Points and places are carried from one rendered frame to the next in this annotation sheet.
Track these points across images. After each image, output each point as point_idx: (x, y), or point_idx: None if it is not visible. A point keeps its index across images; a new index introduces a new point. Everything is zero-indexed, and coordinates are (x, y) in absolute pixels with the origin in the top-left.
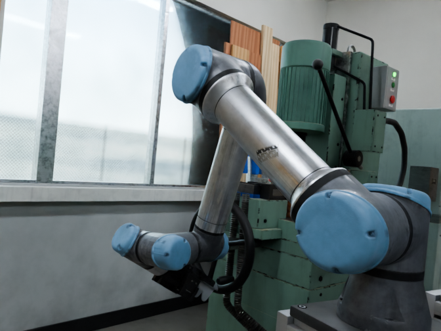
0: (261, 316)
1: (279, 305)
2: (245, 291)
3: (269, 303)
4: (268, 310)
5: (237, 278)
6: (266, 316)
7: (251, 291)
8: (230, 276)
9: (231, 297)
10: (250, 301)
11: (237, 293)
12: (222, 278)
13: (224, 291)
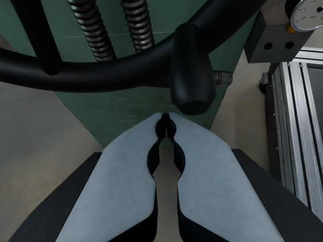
0: (154, 39)
1: (193, 5)
2: (99, 11)
3: (167, 10)
4: (166, 24)
5: (221, 26)
6: (166, 35)
7: (114, 4)
8: (197, 36)
9: (71, 34)
10: (119, 25)
11: (150, 46)
12: (212, 87)
13: (153, 80)
